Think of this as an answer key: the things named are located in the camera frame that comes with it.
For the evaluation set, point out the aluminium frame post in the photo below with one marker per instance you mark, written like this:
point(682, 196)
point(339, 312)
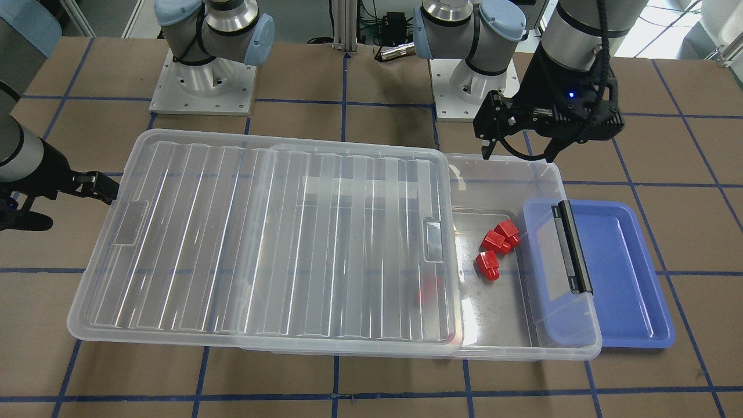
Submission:
point(344, 19)

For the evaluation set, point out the blue plastic tray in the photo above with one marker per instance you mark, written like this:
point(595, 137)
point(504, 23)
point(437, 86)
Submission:
point(627, 309)

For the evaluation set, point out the red block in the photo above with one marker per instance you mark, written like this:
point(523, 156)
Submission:
point(493, 241)
point(488, 265)
point(510, 232)
point(428, 290)

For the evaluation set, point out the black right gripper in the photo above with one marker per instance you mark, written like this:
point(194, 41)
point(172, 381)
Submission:
point(47, 165)

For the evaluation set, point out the clear plastic box lid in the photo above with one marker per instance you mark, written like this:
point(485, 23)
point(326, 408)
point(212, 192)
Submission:
point(166, 266)

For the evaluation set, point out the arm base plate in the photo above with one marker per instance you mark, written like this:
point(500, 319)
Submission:
point(219, 88)
point(458, 91)

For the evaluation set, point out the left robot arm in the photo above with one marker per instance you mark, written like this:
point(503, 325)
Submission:
point(486, 34)

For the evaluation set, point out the black box latch handle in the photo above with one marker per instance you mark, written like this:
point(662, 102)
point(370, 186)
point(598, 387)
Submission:
point(571, 248)

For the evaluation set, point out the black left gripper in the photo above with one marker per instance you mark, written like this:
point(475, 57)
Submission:
point(541, 78)

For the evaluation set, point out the clear plastic storage box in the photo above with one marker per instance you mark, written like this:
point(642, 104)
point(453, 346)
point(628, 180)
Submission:
point(511, 261)

